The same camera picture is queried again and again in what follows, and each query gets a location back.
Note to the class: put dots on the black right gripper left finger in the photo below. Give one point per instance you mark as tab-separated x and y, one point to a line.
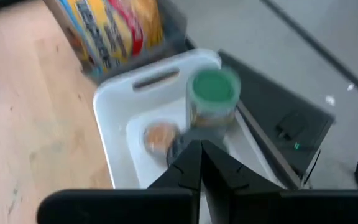
188	171

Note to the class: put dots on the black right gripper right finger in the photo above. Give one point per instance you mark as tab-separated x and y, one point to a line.
222	174

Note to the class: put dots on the cork-lid glass spice jar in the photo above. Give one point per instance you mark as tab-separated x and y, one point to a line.
160	138

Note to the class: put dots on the green lid spice jar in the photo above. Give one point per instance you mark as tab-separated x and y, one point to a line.
213	90

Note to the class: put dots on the yellow ramen pack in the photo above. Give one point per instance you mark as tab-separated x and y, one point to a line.
149	21

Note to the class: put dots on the blue pink ramen pack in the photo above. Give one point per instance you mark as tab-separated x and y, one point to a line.
104	31

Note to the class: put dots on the white plastic tray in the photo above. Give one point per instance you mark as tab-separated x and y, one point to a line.
120	124

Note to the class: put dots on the black flat panel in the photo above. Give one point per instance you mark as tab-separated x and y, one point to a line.
275	102

